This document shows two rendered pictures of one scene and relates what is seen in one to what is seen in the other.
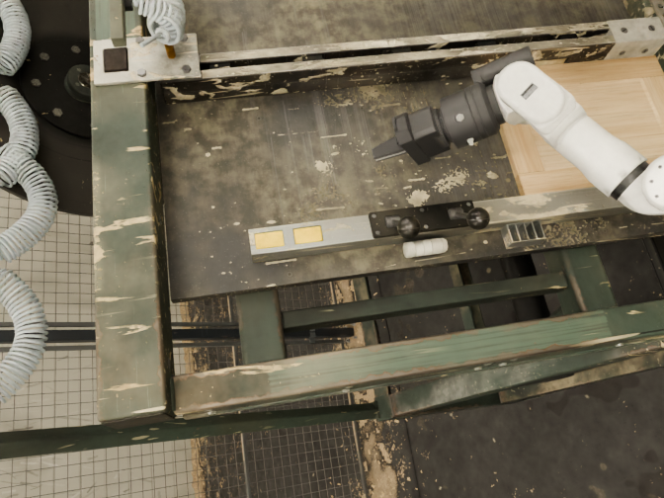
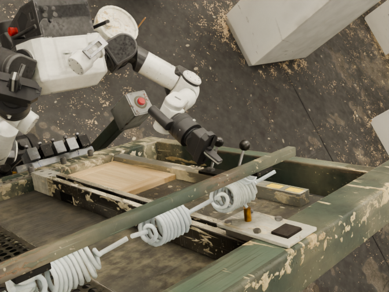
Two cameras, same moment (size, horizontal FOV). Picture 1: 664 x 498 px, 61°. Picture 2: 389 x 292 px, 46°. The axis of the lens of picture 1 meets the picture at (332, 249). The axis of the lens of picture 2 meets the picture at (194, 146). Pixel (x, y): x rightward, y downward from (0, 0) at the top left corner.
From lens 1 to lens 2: 1.70 m
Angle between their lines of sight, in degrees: 85
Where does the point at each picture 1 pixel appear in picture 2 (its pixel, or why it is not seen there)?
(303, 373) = (330, 163)
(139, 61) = (271, 225)
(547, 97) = (178, 94)
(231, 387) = (363, 168)
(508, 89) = (179, 102)
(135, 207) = (350, 189)
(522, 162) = (156, 179)
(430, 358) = not seen: hidden behind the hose
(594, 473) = not seen: outside the picture
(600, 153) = (187, 93)
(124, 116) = (315, 214)
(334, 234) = (264, 182)
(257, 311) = not seen: hidden behind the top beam
